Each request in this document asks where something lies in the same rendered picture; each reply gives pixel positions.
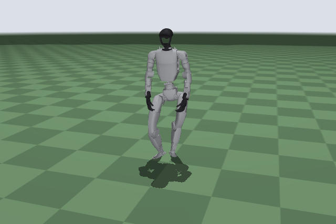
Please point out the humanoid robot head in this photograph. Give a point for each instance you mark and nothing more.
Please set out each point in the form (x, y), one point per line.
(166, 33)

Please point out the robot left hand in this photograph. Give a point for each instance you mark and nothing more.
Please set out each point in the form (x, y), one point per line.
(182, 104)

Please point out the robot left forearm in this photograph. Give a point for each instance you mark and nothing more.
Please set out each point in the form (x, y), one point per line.
(187, 84)

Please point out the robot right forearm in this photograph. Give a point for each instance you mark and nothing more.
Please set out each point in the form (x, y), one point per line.
(147, 83)

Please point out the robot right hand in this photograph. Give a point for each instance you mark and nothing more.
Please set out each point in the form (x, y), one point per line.
(148, 101)

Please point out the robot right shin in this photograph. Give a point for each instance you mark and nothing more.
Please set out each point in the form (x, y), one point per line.
(157, 143)

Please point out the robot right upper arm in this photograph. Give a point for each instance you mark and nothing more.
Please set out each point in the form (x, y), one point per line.
(150, 63)

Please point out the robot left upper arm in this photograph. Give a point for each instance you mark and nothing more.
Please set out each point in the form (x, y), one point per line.
(182, 55)

